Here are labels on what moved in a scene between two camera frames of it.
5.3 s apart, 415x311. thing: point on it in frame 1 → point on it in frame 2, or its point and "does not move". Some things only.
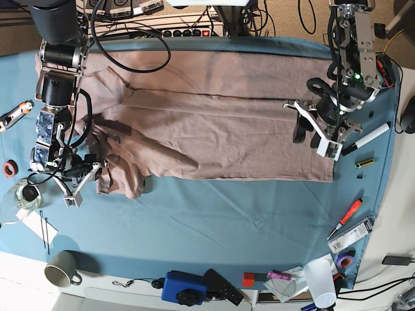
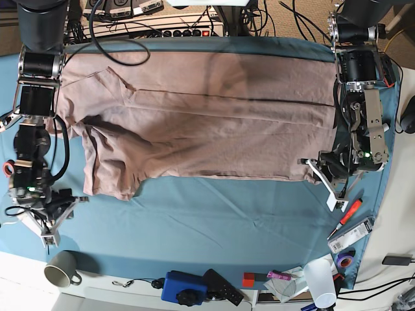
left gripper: x=76 y=170 → x=45 y=212
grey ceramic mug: x=61 y=270 does not move
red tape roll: x=10 y=168 does not move
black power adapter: x=398 y=259 does not move
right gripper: x=331 y=122 → x=333 y=169
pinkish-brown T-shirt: x=202 y=114 does not move
